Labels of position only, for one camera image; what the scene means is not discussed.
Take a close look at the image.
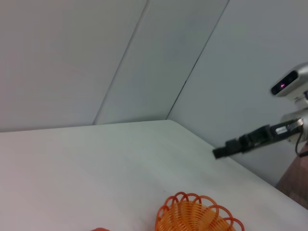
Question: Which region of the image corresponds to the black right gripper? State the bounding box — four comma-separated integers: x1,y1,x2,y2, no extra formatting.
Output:
212,119,302,160

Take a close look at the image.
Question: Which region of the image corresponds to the orange woven plastic basket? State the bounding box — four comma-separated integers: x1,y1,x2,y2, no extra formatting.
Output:
154,191,243,231

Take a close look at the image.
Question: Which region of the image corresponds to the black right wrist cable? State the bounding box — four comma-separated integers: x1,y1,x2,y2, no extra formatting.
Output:
295,133,308,158

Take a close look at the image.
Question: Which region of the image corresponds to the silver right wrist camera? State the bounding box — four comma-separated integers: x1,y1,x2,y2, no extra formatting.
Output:
270,62,308,98

